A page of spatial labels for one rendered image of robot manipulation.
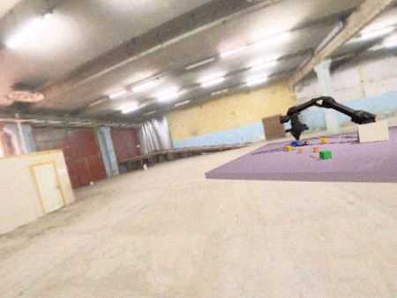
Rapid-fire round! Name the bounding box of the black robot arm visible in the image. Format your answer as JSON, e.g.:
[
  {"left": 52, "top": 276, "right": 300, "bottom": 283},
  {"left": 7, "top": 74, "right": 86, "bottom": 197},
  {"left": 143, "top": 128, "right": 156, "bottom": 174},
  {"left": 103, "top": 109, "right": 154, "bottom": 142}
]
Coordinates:
[{"left": 280, "top": 96, "right": 376, "bottom": 125}]

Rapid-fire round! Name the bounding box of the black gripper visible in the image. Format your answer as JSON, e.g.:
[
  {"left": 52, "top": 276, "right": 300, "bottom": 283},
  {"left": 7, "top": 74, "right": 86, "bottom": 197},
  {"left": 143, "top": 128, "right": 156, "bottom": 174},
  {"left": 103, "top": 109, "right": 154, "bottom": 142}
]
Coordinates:
[{"left": 285, "top": 121, "right": 309, "bottom": 140}]

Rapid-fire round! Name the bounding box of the green block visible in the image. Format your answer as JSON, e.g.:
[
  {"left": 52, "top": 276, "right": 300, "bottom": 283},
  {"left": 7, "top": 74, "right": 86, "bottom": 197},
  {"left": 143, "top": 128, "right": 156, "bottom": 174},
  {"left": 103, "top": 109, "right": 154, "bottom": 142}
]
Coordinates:
[{"left": 319, "top": 150, "right": 332, "bottom": 160}]

